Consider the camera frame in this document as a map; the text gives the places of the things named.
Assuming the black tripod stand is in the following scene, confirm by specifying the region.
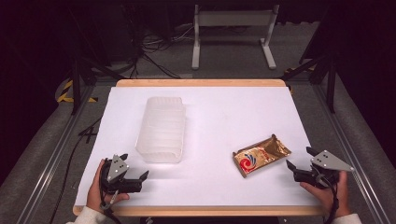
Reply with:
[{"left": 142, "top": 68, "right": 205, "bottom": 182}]
[
  {"left": 278, "top": 54, "right": 338, "bottom": 115},
  {"left": 68, "top": 57, "right": 126, "bottom": 117}
]

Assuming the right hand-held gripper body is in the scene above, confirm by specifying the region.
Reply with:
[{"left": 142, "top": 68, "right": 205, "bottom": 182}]
[{"left": 293, "top": 150, "right": 355, "bottom": 189}]

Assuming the gold snack packet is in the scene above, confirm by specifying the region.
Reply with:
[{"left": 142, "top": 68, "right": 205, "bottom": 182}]
[{"left": 232, "top": 133, "right": 293, "bottom": 179}]

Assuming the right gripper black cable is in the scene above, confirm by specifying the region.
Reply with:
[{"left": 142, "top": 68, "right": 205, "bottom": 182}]
[{"left": 322, "top": 181, "right": 341, "bottom": 224}]

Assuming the aluminium floor rail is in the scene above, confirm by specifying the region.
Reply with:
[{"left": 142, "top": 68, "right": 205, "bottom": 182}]
[
  {"left": 312, "top": 83, "right": 390, "bottom": 224},
  {"left": 23, "top": 84, "right": 96, "bottom": 224}
]

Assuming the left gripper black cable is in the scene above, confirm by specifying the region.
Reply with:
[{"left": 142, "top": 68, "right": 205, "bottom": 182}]
[{"left": 98, "top": 189, "right": 123, "bottom": 224}]

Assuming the black floor cable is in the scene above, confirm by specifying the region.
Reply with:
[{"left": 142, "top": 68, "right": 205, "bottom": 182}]
[{"left": 49, "top": 115, "right": 105, "bottom": 224}]

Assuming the white metal stand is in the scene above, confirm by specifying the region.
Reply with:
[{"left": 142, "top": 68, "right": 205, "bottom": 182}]
[{"left": 191, "top": 3, "right": 280, "bottom": 71}]

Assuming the person's left hand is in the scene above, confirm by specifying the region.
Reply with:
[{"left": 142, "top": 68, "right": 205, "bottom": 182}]
[{"left": 86, "top": 159, "right": 131, "bottom": 215}]

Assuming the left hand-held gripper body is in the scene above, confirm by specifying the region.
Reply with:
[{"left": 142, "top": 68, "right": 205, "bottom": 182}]
[{"left": 100, "top": 154, "right": 145, "bottom": 196}]

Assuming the white table cover sheet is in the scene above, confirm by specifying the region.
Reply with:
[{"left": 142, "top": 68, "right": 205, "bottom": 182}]
[{"left": 75, "top": 86, "right": 322, "bottom": 207}]

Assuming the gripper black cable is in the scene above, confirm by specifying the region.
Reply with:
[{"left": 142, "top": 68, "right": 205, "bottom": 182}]
[
  {"left": 98, "top": 189, "right": 123, "bottom": 224},
  {"left": 322, "top": 181, "right": 341, "bottom": 224}
]

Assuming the yellow black hazard tape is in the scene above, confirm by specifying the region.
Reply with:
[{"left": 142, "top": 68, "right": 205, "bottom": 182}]
[{"left": 55, "top": 79, "right": 99, "bottom": 104}]

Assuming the bundle of floor cables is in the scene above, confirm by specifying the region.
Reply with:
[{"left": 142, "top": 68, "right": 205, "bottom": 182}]
[{"left": 122, "top": 22, "right": 195, "bottom": 79}]

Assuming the translucent plastic container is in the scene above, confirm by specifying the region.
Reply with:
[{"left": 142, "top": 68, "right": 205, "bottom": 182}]
[{"left": 134, "top": 95, "right": 187, "bottom": 164}]

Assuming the person's right hand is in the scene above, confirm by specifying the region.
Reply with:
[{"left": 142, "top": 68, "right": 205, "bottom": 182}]
[{"left": 299, "top": 170, "right": 352, "bottom": 219}]

